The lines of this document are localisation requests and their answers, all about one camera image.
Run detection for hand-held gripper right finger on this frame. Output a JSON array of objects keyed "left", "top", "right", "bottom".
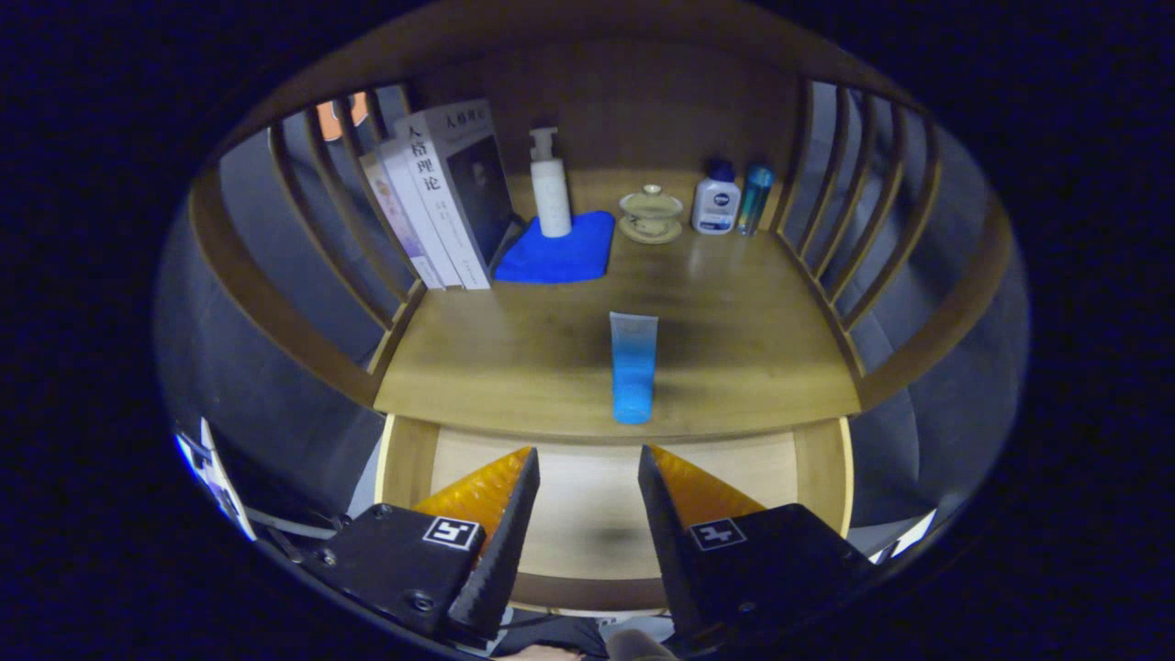
[{"left": 638, "top": 445, "right": 878, "bottom": 648}]

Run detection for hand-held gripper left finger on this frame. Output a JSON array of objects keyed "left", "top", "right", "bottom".
[{"left": 298, "top": 446, "right": 543, "bottom": 644}]

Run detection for wooden drawer with black knob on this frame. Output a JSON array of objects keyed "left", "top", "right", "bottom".
[{"left": 375, "top": 413, "right": 855, "bottom": 614}]

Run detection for blue squeeze tube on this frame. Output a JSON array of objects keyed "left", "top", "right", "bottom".
[{"left": 610, "top": 311, "right": 660, "bottom": 426}]

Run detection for wooden countertop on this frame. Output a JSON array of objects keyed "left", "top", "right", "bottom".
[{"left": 375, "top": 165, "right": 862, "bottom": 446}]

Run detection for wooden cabinet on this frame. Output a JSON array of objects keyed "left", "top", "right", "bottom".
[{"left": 188, "top": 0, "right": 1015, "bottom": 446}]

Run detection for black backdrop cloth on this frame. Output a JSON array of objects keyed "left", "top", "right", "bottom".
[{"left": 151, "top": 78, "right": 1029, "bottom": 552}]

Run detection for blue folded cloth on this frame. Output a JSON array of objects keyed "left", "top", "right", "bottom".
[{"left": 494, "top": 210, "right": 616, "bottom": 285}]

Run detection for lilac book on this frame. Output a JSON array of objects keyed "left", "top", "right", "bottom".
[{"left": 360, "top": 147, "right": 446, "bottom": 292}]

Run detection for beige lidded teacup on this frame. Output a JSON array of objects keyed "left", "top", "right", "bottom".
[{"left": 618, "top": 184, "right": 685, "bottom": 245}]

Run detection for thin white book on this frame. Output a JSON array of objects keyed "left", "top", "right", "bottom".
[{"left": 378, "top": 136, "right": 464, "bottom": 290}]

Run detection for white lotion bottle blue cap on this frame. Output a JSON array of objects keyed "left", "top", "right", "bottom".
[{"left": 691, "top": 158, "right": 742, "bottom": 236}]

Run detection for white pump bottle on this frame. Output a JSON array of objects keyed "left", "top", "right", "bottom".
[{"left": 529, "top": 127, "right": 573, "bottom": 239}]

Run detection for teal slim bottle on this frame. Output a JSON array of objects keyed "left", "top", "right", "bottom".
[{"left": 737, "top": 162, "right": 775, "bottom": 237}]

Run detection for white book with dark cover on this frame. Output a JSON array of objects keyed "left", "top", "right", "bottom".
[{"left": 395, "top": 99, "right": 517, "bottom": 291}]

